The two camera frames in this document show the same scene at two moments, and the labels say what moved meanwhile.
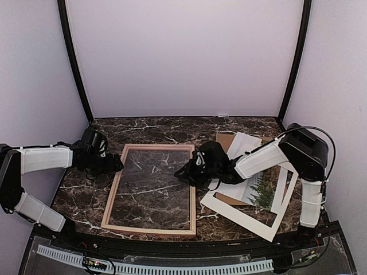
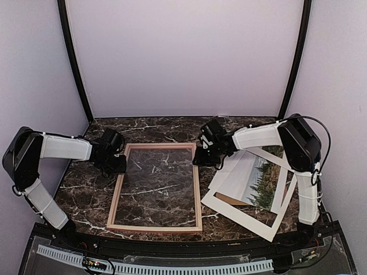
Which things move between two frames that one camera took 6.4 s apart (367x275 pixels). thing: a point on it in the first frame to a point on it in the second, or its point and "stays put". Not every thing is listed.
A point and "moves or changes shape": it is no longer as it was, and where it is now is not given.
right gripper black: (188, 175) to (202, 160)
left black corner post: (63, 15) stays put
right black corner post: (299, 62) stays put
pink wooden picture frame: (106, 227) moves or changes shape
